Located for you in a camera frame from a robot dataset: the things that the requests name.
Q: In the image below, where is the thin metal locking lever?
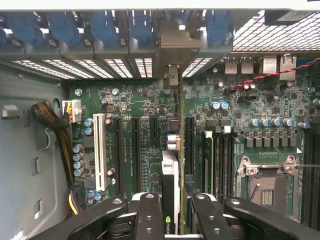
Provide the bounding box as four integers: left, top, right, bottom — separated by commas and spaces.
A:
250, 183, 260, 201
246, 163, 320, 169

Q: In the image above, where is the empty black RAM slot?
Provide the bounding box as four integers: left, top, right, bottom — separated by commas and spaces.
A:
228, 131, 236, 201
221, 131, 228, 201
214, 131, 221, 201

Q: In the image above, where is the CPU socket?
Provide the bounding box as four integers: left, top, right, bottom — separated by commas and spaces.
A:
236, 154, 301, 216

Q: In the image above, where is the long black expansion slot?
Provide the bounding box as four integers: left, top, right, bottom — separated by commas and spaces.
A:
185, 116, 196, 176
131, 117, 143, 194
113, 117, 126, 198

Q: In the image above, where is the white PCI expansion slot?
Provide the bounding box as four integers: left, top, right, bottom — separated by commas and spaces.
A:
92, 112, 105, 191

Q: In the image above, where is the short black expansion slot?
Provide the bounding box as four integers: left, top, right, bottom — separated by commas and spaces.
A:
149, 116, 159, 140

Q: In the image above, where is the green motherboard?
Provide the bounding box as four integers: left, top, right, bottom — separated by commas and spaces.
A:
67, 57, 320, 226

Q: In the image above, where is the white power connector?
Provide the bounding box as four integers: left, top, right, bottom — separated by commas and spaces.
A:
61, 99, 82, 125

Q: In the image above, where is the black open PC case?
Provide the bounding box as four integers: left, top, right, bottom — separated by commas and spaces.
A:
0, 8, 320, 240

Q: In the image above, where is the metal USB port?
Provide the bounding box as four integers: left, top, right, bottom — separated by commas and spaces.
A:
241, 56, 254, 75
224, 56, 238, 75

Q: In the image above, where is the silver square rear port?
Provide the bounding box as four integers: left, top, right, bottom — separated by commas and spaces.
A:
262, 56, 277, 75

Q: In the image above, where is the metal Ethernet port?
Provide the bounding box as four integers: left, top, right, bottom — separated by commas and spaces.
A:
279, 54, 297, 81

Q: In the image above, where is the blue slot retention clip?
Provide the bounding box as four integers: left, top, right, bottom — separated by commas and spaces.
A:
128, 12, 154, 48
47, 12, 81, 48
88, 12, 118, 48
6, 12, 45, 48
206, 11, 232, 48

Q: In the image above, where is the sleeved power wire bundle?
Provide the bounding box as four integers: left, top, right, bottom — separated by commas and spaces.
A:
31, 99, 84, 216

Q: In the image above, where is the red black twisted wire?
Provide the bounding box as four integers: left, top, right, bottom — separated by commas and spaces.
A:
229, 58, 320, 93

